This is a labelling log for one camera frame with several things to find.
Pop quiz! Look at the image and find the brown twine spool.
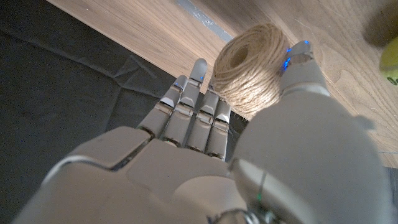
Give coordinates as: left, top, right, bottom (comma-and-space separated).
211, 22, 292, 121

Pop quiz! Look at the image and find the wooden panel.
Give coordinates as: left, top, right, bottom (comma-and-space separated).
175, 0, 234, 43

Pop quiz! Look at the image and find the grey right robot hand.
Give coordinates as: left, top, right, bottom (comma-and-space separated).
12, 39, 396, 224

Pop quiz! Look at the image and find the black backdrop curtain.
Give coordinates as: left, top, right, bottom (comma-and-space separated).
0, 0, 249, 224

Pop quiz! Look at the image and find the yellow tennis ball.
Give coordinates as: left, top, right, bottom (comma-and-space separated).
378, 35, 398, 86

